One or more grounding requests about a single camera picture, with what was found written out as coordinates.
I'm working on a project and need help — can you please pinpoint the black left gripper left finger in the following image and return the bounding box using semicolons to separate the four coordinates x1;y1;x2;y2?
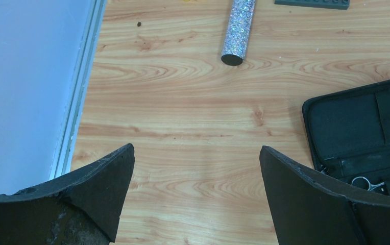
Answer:
0;144;135;244

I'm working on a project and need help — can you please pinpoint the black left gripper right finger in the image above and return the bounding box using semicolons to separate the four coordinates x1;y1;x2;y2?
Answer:
259;146;390;244

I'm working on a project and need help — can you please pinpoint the black zip tool case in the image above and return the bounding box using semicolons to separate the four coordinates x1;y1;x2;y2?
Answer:
302;80;390;196

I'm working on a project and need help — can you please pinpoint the silver glitter cylinder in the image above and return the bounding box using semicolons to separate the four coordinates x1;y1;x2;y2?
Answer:
221;0;256;66

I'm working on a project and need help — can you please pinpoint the grey building block baseplate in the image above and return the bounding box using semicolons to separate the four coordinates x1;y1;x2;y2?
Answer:
274;0;350;10

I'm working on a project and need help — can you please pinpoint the aluminium frame rail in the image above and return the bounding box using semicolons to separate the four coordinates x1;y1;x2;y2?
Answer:
48;1;107;180

